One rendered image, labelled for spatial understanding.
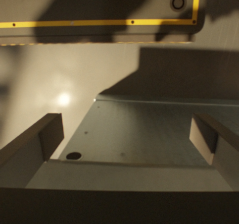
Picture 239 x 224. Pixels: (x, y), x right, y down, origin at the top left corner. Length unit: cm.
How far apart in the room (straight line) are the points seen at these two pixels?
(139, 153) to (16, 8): 48
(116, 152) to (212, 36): 70
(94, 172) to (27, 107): 77
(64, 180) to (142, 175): 10
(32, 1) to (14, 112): 62
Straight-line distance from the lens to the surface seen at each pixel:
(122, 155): 35
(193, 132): 17
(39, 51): 89
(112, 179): 24
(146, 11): 49
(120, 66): 80
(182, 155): 38
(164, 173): 25
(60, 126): 16
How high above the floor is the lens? 80
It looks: 73 degrees down
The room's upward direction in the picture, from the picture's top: 174 degrees counter-clockwise
